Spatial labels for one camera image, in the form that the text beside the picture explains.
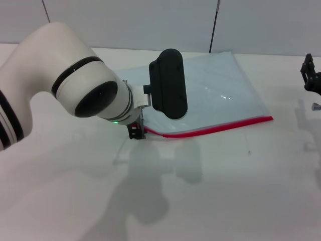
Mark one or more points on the small silver metal piece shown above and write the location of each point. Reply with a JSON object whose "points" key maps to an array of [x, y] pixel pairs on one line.
{"points": [[316, 106]]}

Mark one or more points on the clear red-zip document bag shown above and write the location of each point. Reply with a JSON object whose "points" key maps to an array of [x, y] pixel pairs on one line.
{"points": [[220, 100]]}

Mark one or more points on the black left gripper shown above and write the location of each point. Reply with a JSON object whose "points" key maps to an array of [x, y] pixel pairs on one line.
{"points": [[139, 118]]}

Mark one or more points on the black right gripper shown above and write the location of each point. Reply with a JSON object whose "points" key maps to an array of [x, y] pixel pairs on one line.
{"points": [[313, 85]]}

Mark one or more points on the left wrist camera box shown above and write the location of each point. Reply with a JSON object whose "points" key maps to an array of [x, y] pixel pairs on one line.
{"points": [[170, 84]]}

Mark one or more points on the thin black pole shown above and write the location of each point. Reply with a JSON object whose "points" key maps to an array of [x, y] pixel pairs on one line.
{"points": [[213, 27]]}

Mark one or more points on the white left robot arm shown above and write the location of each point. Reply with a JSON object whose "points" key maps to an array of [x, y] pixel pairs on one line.
{"points": [[62, 72]]}

